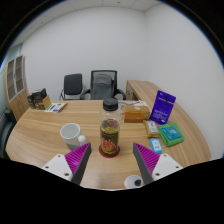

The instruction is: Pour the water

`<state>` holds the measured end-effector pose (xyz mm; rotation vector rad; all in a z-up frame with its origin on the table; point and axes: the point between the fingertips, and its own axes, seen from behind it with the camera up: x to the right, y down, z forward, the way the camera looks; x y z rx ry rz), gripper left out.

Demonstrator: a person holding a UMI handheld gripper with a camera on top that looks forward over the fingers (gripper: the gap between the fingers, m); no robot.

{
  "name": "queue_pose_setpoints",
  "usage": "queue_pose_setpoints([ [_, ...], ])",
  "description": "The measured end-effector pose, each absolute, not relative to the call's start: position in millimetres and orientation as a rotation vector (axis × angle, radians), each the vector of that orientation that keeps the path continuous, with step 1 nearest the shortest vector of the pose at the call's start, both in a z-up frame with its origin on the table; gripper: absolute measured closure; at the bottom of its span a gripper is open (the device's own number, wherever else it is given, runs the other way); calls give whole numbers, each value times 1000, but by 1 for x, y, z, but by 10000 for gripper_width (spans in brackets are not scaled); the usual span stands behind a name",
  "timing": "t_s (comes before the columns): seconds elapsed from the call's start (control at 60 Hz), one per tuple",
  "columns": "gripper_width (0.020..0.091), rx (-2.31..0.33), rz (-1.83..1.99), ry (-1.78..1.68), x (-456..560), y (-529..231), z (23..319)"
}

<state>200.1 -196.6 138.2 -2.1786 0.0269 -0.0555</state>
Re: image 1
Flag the wooden glass-door shelf cabinet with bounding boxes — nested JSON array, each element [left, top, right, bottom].
[[3, 54, 29, 121]]

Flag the purple standing packet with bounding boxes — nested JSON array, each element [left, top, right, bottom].
[[148, 89, 177, 126]]

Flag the orange-brown cardboard box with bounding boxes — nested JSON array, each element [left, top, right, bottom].
[[123, 105, 152, 124]]

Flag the black office chair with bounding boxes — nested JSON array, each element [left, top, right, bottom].
[[59, 73, 84, 101]]

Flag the clear black-capped drink bottle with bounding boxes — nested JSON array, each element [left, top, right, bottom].
[[98, 97, 123, 157]]

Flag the green folded cloth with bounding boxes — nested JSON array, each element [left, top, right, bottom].
[[157, 122, 185, 148]]

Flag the grey and white mug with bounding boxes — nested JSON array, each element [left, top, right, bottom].
[[59, 122, 88, 151]]

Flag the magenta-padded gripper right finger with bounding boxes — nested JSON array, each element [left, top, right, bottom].
[[132, 142, 184, 186]]

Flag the white and green leaflet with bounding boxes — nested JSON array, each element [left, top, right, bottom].
[[44, 102, 68, 113]]

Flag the grey mesh office chair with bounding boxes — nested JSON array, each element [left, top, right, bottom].
[[80, 69, 128, 101]]

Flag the dark padded chair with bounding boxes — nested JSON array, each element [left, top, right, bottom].
[[0, 108, 18, 159]]

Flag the teal flat packet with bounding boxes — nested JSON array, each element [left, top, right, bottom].
[[161, 125, 183, 141]]

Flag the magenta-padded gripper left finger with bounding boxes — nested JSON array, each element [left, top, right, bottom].
[[41, 142, 92, 186]]

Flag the dark boxes in wooden holder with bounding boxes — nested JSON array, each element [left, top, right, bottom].
[[26, 87, 52, 111]]

